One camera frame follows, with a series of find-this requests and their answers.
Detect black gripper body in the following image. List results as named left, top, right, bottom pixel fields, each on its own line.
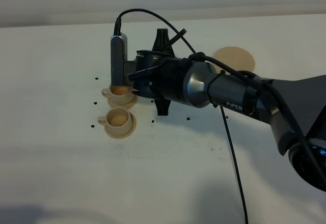
left=127, top=50, right=194, bottom=102

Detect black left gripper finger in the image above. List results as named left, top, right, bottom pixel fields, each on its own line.
left=154, top=98, right=171, bottom=116

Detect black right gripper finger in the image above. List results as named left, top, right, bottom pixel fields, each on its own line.
left=152, top=29, right=170, bottom=52

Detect beige ceramic teapot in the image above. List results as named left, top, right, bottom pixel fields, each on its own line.
left=131, top=88, right=138, bottom=94

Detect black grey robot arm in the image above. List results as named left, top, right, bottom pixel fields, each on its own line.
left=128, top=48, right=325, bottom=190

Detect round beige teapot saucer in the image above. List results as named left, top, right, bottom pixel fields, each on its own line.
left=213, top=46, right=256, bottom=72

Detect near beige cup saucer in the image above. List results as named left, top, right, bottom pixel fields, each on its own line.
left=104, top=114, right=137, bottom=139

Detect beige cup saucer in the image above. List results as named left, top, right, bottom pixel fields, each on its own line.
left=107, top=95, right=138, bottom=109
left=104, top=114, right=137, bottom=139

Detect far beige teacup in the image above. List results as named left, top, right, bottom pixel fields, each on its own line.
left=101, top=85, right=134, bottom=104

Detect beige teacup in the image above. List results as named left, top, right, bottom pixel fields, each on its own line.
left=97, top=107, right=132, bottom=135
left=101, top=85, right=134, bottom=104

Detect near beige teacup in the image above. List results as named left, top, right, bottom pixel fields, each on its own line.
left=97, top=107, right=132, bottom=135

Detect far beige cup saucer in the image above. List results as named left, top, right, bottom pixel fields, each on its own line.
left=107, top=95, right=138, bottom=109

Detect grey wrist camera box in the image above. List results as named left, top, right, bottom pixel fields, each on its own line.
left=111, top=33, right=135, bottom=86

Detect black cable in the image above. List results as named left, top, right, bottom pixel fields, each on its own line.
left=116, top=8, right=324, bottom=224

